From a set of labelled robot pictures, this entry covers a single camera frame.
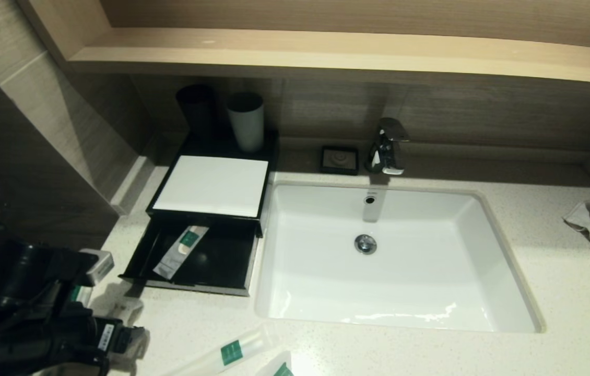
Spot black plastic cup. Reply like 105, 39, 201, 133
176, 85, 218, 140

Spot black amenity drawer box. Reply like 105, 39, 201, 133
146, 125, 279, 239

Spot small packet green corner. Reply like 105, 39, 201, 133
254, 349, 296, 376

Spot white ceramic sink basin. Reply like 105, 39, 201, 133
254, 181, 546, 334

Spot black square soap dish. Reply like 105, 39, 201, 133
319, 145, 360, 175

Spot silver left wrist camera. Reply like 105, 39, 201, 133
78, 249, 116, 287

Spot wide toothbrush packet green label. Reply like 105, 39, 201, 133
161, 324, 281, 376

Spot flat silver sachet green label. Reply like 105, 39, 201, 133
152, 225, 210, 280

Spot chrome sink drain stopper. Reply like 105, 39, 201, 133
354, 233, 378, 255

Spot black glossy box drawer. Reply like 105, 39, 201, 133
119, 215, 260, 297

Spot light grey plastic cup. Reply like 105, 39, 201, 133
226, 91, 265, 153

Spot wooden wall shelf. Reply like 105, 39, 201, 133
16, 0, 590, 87

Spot chrome sink faucet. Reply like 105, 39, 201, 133
365, 117, 410, 175

